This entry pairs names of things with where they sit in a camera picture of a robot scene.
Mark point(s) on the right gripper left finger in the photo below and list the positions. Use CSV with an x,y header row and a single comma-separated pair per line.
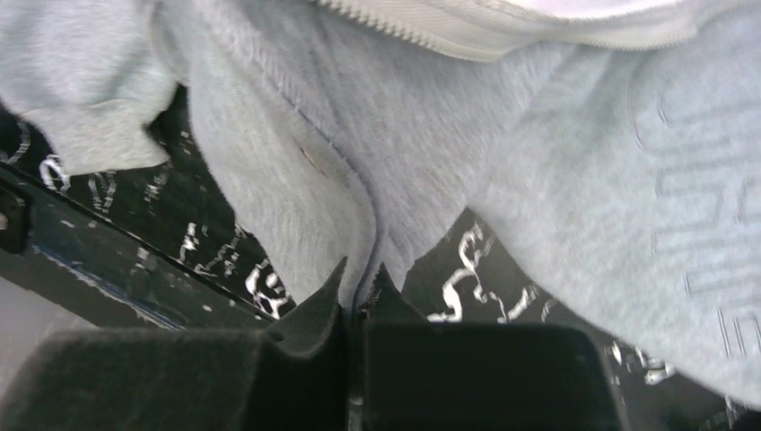
x,y
290,375

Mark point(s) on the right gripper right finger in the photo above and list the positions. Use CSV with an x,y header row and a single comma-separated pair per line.
x,y
419,375

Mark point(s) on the grey zip-up jacket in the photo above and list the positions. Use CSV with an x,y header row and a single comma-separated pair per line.
x,y
612,146

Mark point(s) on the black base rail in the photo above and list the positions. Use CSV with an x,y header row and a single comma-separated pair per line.
x,y
92,269

